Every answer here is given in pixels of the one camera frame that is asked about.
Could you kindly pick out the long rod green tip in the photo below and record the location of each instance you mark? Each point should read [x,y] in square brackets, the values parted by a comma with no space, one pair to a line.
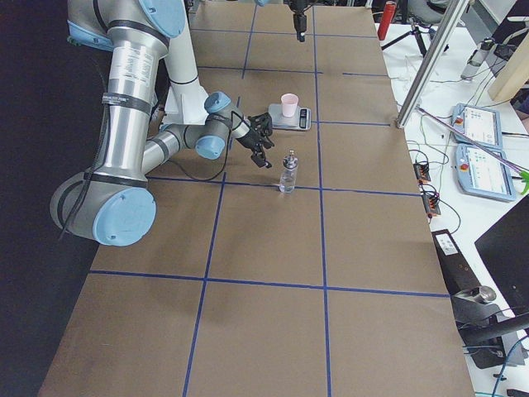
[523,173]

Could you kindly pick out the silver digital kitchen scale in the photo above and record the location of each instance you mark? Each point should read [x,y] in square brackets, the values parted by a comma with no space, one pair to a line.
[301,120]

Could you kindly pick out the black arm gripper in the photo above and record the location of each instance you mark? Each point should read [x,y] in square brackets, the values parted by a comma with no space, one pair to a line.
[298,21]

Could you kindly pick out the lower blue teach pendant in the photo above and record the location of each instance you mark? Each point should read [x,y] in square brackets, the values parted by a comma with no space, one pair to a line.
[480,174]

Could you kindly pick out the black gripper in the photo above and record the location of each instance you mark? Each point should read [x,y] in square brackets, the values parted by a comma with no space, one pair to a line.
[249,141]

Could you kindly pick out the aluminium frame post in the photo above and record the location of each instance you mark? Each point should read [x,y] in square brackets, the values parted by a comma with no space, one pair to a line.
[447,21]

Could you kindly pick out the blue teach pendant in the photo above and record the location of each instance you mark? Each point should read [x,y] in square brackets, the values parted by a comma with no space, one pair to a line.
[480,174]
[479,124]

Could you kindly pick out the black camera tripod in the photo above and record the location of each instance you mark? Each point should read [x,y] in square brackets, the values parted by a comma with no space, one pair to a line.
[418,29]

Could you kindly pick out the black box white label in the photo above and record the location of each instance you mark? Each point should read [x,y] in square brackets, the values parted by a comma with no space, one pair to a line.
[457,273]

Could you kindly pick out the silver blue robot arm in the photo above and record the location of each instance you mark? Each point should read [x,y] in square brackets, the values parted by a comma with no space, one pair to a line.
[153,107]

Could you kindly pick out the orange black connector block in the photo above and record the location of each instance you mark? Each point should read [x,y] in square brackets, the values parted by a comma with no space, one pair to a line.
[422,173]

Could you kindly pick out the glass sauce bottle metal cap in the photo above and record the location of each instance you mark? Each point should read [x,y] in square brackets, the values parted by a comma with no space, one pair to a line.
[288,177]

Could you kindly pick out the upper blue teach pendant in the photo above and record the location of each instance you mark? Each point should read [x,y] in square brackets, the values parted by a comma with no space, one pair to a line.
[479,124]

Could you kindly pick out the black monitor corner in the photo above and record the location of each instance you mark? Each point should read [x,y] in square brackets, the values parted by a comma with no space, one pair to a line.
[504,252]

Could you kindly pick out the black clamp metal knob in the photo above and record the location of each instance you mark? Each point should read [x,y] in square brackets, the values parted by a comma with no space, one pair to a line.
[489,333]

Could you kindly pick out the red cylinder tube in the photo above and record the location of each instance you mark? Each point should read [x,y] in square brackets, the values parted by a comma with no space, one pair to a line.
[386,19]

